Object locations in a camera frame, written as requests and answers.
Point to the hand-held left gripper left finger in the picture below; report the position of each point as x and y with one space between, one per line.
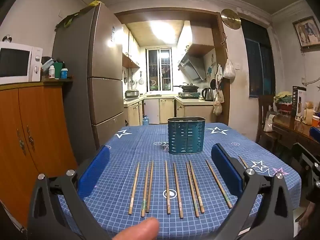
95 171

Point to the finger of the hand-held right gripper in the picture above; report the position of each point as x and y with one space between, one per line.
315 134
310 163

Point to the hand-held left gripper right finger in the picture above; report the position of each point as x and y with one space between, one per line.
226 170

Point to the teal perforated utensil holder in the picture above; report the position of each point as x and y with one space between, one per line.
186 136

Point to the row of wooden chopsticks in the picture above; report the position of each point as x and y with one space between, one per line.
167 187

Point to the person's left hand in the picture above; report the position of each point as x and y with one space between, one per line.
140 230

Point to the orange cup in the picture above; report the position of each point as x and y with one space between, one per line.
315 121

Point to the beige jar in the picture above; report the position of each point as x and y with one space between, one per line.
309 113

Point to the black product box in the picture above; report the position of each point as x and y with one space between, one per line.
298 100

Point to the cloth pile in red basin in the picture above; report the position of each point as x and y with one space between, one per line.
283 101

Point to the dark wooden chair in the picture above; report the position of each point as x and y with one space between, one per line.
265 105

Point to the blue checked star tablecloth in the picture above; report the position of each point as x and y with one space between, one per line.
150 140

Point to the beige hanging bag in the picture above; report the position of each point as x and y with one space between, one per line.
218 105

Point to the orange wooden cabinet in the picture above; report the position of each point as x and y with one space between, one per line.
37 130

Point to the blue gas cylinder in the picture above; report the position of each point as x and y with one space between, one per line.
145 121

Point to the steel electric kettle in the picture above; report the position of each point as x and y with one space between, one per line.
207 94

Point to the gas stove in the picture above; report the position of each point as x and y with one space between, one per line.
189 94

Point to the grey countertop appliance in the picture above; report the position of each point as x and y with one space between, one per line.
131 94

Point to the beige kitchen counter cabinets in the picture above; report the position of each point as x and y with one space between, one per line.
165 110

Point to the black hanging pan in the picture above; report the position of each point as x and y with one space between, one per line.
213 83

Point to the black wok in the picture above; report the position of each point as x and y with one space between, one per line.
188 87

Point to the dark room window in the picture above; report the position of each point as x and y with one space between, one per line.
257 62

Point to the hanging metal ladles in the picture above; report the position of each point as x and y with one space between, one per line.
125 80

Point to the white hanging cloth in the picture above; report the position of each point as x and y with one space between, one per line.
219 72

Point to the white hanging plastic bag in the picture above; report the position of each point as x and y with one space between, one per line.
229 71

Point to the hanging metal strainer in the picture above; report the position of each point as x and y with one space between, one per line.
141 80

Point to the small blue white bottle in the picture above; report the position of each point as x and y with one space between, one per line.
64 73

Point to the green plastic cup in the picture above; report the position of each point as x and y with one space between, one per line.
58 70

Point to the white bottle red label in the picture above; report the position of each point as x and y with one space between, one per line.
51 72

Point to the steel range hood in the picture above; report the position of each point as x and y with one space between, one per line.
191 66

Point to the brown three-door refrigerator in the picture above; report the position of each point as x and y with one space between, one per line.
105 55

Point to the light blue packet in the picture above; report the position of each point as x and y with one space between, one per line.
47 63

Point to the barred kitchen window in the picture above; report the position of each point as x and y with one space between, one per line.
158 70

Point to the beige upper kitchen cabinet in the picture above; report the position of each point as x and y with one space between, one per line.
197 36
128 50

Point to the white microwave oven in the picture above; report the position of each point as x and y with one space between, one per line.
15 62

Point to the refrigerator door sticker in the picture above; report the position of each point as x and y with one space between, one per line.
113 33

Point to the dark green cloth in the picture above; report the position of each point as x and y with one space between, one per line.
72 17

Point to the small alarm clock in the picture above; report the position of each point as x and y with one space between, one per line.
7 38

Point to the yellow crumpled item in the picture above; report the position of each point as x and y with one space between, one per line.
95 3

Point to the framed wall picture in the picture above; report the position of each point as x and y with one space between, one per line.
307 32

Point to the flower wall sticker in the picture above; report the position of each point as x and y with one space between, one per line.
210 67

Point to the white light switch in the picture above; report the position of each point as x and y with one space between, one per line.
237 66

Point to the golden round wall clock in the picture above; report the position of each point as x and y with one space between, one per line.
230 18

